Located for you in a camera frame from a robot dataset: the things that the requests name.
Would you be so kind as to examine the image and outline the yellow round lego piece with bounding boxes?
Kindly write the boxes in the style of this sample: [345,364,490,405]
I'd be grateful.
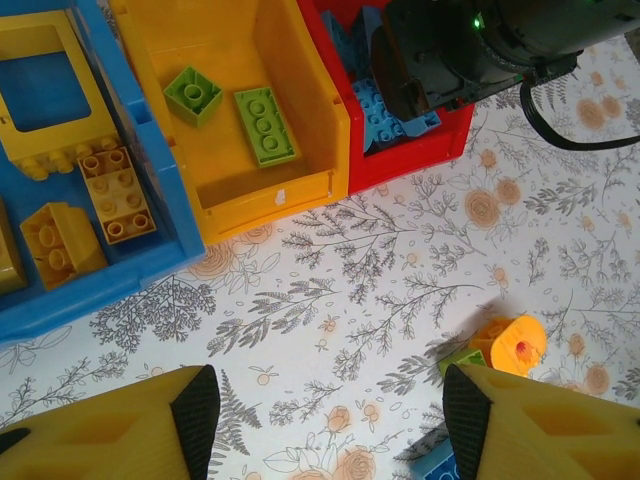
[469,313,547,376]

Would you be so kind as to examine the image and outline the floral table cloth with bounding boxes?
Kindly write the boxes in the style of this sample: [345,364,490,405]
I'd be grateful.
[0,0,640,480]

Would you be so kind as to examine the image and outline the square yellow lego brick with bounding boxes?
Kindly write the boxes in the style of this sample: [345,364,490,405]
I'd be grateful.
[18,201,110,292]

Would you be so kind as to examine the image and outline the blue triangular lego brick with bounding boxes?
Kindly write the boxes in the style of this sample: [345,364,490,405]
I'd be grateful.
[349,4,389,81]

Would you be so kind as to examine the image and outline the long yellow lego brick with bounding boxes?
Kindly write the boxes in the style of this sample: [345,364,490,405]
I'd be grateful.
[77,145,159,246]

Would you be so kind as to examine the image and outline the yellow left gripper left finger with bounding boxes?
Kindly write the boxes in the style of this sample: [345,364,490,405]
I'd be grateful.
[0,363,221,480]

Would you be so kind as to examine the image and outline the blue plastic bin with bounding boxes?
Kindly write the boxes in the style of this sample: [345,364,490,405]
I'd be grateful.
[0,0,206,346]

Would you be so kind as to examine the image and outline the small green lego brick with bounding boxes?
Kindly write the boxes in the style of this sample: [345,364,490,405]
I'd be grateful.
[162,65,225,129]
[437,348,487,384]

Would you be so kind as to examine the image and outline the red plastic bin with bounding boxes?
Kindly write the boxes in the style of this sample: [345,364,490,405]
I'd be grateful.
[297,0,476,196]

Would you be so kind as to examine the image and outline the yellow plastic bin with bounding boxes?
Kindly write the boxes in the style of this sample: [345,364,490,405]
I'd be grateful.
[107,0,350,246]

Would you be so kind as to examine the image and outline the yellow lego window frame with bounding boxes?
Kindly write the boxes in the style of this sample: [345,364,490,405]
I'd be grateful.
[0,8,121,179]

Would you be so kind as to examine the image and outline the small teal lego brick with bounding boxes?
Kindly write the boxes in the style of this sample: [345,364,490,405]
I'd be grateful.
[319,9,359,76]

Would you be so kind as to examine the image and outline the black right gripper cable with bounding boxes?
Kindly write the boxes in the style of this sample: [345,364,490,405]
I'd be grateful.
[519,54,640,151]

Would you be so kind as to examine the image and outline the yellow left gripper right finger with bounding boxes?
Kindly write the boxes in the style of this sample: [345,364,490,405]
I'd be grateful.
[442,362,640,480]

